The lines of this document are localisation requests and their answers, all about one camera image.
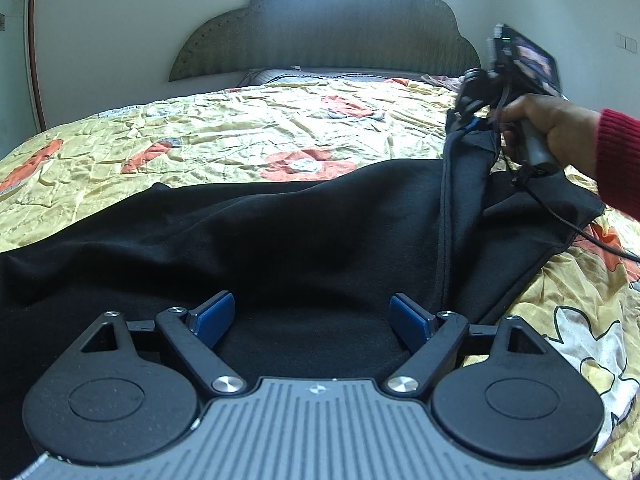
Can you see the pink crumpled cloth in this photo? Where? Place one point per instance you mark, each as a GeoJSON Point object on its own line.
{"type": "Point", "coordinates": [442, 81]}

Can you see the grey pillow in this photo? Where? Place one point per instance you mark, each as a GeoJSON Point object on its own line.
{"type": "Point", "coordinates": [320, 75]}

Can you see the person's right hand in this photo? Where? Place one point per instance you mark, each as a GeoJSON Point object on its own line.
{"type": "Point", "coordinates": [560, 125]}

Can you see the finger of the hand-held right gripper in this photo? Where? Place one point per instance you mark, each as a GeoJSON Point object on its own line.
{"type": "Point", "coordinates": [472, 124]}

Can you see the glass wardrobe door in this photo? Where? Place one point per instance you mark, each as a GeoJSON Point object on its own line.
{"type": "Point", "coordinates": [15, 60]}

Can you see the black pants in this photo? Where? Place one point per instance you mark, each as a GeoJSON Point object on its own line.
{"type": "Point", "coordinates": [280, 255]}

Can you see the white wall switch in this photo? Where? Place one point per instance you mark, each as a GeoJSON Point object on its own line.
{"type": "Point", "coordinates": [626, 41]}

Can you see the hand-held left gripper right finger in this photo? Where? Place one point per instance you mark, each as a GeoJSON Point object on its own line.
{"type": "Point", "coordinates": [407, 321]}

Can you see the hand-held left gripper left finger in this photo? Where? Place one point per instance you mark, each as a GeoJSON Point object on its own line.
{"type": "Point", "coordinates": [216, 315]}

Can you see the green padded headboard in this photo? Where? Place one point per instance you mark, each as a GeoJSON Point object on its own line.
{"type": "Point", "coordinates": [330, 20]}

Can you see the person's red-sleeved right forearm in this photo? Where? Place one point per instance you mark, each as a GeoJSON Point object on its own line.
{"type": "Point", "coordinates": [620, 160]}

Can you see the yellow floral bedspread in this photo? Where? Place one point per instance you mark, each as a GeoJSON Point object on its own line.
{"type": "Point", "coordinates": [210, 125]}

